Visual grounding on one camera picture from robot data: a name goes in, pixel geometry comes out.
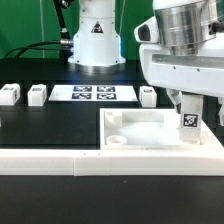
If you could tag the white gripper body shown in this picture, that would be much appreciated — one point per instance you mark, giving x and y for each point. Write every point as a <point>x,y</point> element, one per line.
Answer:
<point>200,74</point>

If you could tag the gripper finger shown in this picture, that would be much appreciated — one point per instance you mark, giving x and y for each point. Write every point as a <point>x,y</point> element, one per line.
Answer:
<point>221,110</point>
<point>176,98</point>

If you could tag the white square tabletop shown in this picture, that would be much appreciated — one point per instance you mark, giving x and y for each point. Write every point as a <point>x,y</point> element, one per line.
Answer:
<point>148,129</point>

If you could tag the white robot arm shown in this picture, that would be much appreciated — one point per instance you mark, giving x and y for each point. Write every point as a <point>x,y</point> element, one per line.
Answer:
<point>181,46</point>

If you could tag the white sheet with AprilTags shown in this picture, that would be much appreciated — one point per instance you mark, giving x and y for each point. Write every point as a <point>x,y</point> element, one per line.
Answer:
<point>114,93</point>

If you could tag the white L-shaped obstacle fence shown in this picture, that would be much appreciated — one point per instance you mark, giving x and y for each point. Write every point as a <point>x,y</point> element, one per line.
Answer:
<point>111,162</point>

